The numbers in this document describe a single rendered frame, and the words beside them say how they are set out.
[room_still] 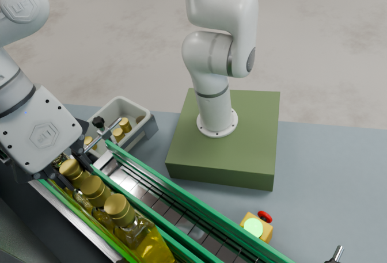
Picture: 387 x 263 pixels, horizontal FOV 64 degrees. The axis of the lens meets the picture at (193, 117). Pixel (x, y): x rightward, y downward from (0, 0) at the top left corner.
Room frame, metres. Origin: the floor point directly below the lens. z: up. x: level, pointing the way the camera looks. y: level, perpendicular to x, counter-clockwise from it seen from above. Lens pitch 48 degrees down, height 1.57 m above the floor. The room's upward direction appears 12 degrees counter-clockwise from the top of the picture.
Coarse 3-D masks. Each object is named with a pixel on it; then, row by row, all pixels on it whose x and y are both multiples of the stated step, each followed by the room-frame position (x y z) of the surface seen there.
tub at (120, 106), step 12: (120, 96) 0.81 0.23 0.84; (108, 108) 0.78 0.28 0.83; (120, 108) 0.80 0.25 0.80; (132, 108) 0.76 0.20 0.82; (144, 108) 0.73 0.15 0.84; (108, 120) 0.76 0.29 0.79; (132, 120) 0.76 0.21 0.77; (144, 120) 0.68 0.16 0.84; (96, 132) 0.72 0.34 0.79; (132, 132) 0.64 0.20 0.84; (84, 144) 0.63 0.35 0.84; (120, 144) 0.60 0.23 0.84; (96, 156) 0.58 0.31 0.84
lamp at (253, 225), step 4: (248, 220) 0.29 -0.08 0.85; (252, 220) 0.28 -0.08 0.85; (256, 220) 0.28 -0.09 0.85; (244, 224) 0.28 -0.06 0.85; (248, 224) 0.27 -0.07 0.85; (252, 224) 0.27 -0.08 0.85; (256, 224) 0.27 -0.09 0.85; (260, 224) 0.27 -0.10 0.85; (244, 228) 0.27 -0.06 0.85; (248, 228) 0.27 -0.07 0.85; (252, 228) 0.26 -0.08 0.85; (256, 228) 0.26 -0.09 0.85; (260, 228) 0.26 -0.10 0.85; (252, 232) 0.26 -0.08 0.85; (256, 232) 0.25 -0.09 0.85; (260, 232) 0.25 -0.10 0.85; (256, 236) 0.25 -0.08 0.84; (260, 236) 0.25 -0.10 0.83
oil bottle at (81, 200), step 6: (78, 192) 0.30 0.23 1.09; (78, 198) 0.29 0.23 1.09; (84, 198) 0.29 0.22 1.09; (78, 204) 0.30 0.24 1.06; (84, 204) 0.28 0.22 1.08; (90, 204) 0.28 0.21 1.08; (84, 210) 0.29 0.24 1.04; (90, 210) 0.28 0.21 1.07; (90, 216) 0.29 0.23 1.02; (96, 222) 0.28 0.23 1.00; (102, 228) 0.29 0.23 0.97
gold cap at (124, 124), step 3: (123, 120) 0.72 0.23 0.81; (126, 120) 0.72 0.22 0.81; (120, 123) 0.71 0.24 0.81; (123, 123) 0.71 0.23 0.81; (126, 123) 0.71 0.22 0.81; (129, 123) 0.72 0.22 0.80; (120, 126) 0.71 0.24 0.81; (123, 126) 0.70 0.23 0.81; (126, 126) 0.70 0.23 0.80; (129, 126) 0.71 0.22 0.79; (123, 129) 0.70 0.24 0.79; (126, 129) 0.70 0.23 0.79; (129, 129) 0.71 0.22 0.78; (126, 132) 0.70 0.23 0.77
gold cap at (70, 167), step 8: (72, 160) 0.32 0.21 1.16; (64, 168) 0.31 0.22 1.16; (72, 168) 0.31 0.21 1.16; (80, 168) 0.31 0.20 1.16; (64, 176) 0.30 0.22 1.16; (72, 176) 0.29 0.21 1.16; (80, 176) 0.30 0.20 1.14; (88, 176) 0.31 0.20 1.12; (72, 184) 0.30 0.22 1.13; (80, 184) 0.30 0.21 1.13
